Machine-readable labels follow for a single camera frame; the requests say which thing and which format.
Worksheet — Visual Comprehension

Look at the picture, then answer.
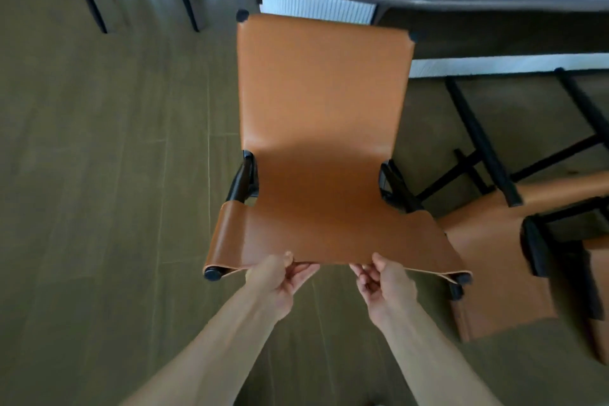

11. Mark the person's right hand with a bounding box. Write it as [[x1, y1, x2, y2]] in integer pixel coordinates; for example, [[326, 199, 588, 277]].
[[350, 252, 419, 331]]

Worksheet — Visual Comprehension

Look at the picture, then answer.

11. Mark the person's left hand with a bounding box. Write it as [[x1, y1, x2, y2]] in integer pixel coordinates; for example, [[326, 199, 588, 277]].
[[245, 251, 320, 324]]

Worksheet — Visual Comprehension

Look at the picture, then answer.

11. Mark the person's right forearm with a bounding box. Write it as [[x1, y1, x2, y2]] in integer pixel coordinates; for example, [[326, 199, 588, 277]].
[[376, 305, 503, 406]]

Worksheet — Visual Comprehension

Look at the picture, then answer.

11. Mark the dark brown table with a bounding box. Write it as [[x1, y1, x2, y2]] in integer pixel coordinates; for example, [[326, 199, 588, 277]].
[[190, 0, 609, 79]]

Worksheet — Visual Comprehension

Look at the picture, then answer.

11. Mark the person's left forearm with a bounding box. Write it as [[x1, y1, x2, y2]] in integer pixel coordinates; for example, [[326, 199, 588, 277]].
[[121, 296, 286, 406]]

